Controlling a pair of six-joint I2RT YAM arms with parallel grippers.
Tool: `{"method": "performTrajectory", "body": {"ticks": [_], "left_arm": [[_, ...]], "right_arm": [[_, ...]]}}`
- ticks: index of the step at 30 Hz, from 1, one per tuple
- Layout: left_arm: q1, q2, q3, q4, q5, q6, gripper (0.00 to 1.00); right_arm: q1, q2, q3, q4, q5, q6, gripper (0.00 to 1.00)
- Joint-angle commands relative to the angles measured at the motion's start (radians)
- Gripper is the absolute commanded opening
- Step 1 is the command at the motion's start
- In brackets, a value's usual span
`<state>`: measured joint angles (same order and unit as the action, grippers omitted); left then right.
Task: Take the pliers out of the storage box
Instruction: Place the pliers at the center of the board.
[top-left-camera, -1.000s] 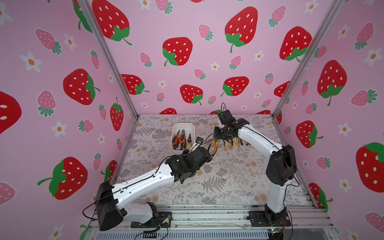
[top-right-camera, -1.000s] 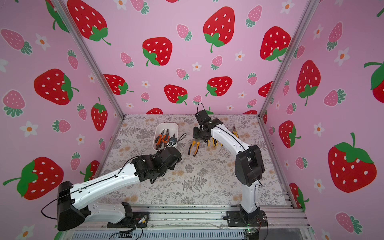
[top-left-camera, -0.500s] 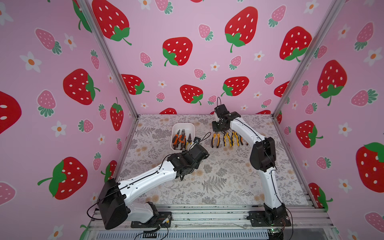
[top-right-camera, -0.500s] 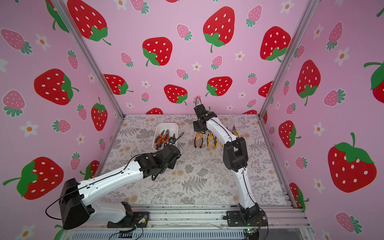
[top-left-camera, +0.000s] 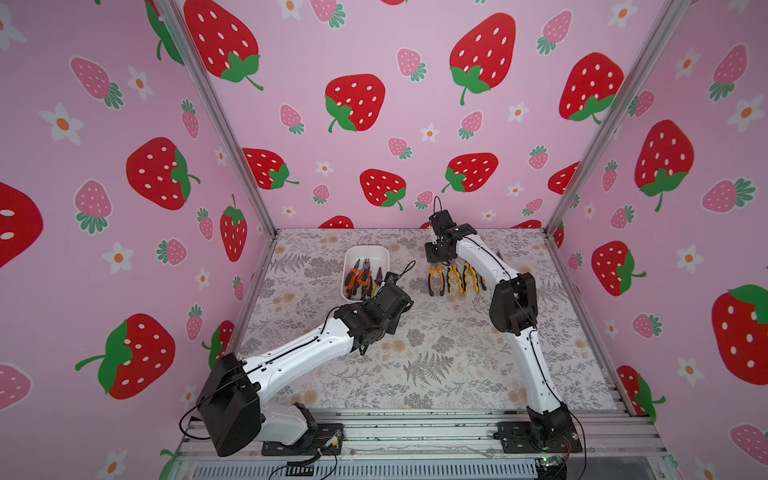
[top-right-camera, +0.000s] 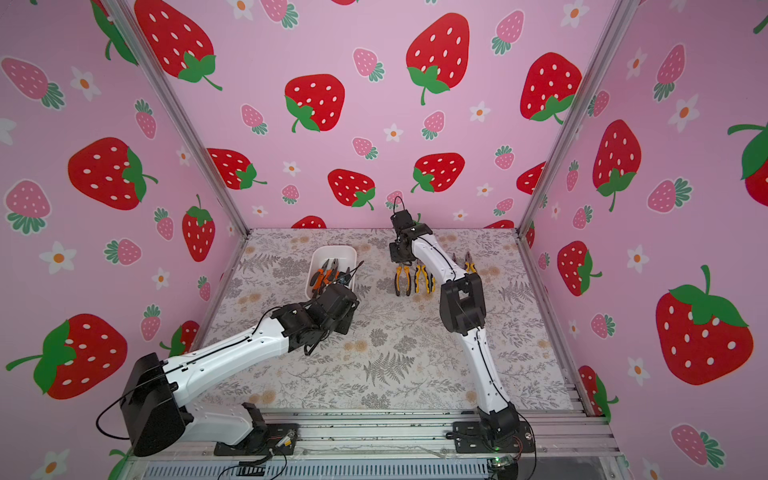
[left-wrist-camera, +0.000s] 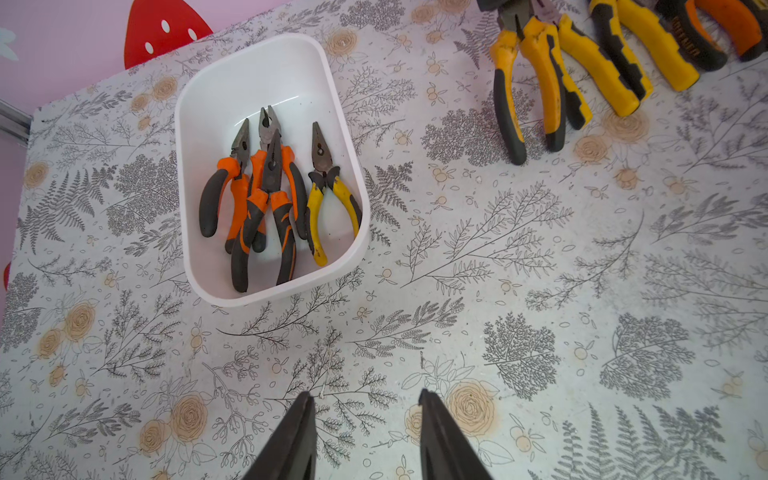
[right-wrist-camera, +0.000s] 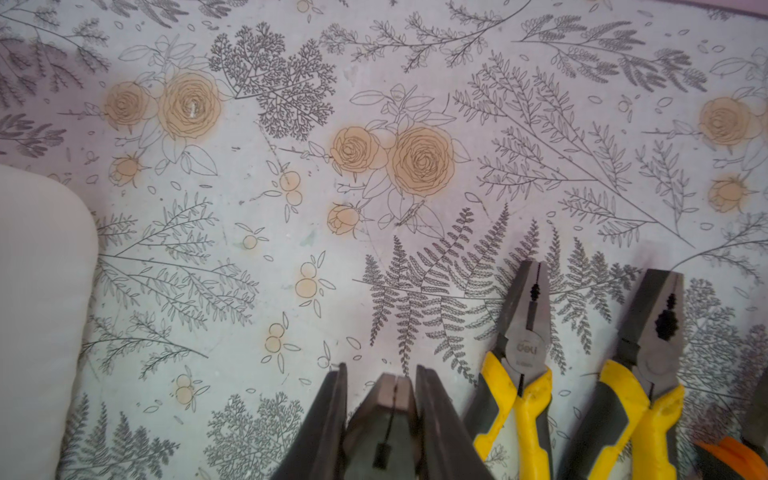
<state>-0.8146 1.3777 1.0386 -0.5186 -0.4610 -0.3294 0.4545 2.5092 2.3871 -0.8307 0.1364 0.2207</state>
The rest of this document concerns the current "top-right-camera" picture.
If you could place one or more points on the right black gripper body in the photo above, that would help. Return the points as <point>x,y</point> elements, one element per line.
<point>398,248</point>

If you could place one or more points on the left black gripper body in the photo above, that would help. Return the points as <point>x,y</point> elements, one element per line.
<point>342,327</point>

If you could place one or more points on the yellow black diagonal pliers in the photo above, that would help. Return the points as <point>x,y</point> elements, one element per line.
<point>403,280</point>

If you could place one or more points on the white plastic storage box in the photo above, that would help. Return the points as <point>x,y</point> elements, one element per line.
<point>337,258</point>

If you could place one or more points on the yellow black combination pliers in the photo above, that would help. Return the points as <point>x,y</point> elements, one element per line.
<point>469,263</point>

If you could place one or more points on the yellow striped needle-nose pliers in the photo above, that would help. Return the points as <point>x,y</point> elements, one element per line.
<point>423,281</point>

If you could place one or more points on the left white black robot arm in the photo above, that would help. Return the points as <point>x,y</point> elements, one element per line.
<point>161,406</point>

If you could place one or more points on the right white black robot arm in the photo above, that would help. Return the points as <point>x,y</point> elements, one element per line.
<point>462,310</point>

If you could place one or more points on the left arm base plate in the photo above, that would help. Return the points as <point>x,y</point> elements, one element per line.
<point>270,438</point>

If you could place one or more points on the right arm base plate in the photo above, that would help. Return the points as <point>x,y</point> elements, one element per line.
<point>473,438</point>

